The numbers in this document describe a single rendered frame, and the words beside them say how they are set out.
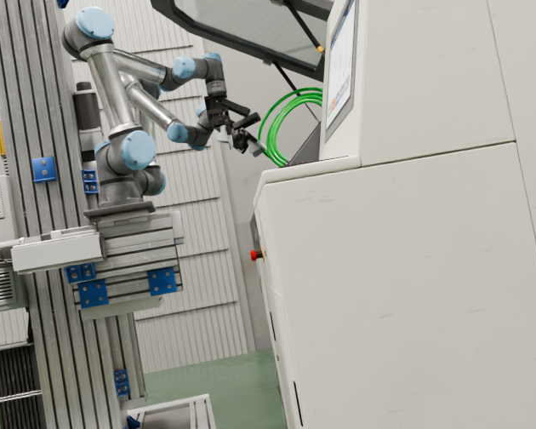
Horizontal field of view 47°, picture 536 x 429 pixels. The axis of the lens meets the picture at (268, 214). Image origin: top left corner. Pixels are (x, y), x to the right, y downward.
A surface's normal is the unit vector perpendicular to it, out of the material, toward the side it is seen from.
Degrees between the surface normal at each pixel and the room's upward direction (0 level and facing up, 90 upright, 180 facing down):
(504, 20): 90
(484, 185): 90
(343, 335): 90
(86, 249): 90
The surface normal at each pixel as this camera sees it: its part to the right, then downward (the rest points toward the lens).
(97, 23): 0.59, -0.29
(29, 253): 0.14, -0.09
